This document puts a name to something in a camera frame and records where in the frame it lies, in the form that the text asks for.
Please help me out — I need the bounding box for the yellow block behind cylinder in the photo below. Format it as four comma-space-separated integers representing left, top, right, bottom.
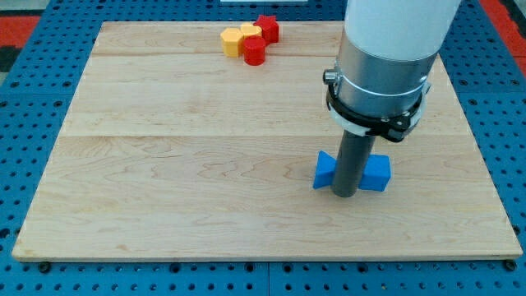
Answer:
240, 22, 262, 39

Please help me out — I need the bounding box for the light wooden board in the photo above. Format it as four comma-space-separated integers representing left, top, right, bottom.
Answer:
12, 21, 523, 262

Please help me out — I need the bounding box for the blue triangle block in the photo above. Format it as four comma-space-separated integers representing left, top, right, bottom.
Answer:
312, 150, 336, 189

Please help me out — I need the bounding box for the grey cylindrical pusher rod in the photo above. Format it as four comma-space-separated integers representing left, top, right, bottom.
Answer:
331, 131, 376, 198

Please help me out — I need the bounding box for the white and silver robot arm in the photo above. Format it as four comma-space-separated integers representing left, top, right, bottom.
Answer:
323, 0, 460, 142

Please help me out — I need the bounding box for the yellow hexagon block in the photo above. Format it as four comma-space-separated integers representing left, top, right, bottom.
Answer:
219, 27, 244, 58

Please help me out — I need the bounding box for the red star block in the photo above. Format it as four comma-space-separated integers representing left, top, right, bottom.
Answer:
253, 15, 279, 45

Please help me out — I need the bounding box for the red cylinder block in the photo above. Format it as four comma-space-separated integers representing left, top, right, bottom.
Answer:
243, 35, 266, 66

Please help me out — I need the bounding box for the blue cube block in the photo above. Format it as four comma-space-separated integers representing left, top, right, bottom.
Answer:
358, 154, 391, 192

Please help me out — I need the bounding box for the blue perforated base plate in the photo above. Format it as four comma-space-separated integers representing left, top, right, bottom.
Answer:
1, 0, 525, 295

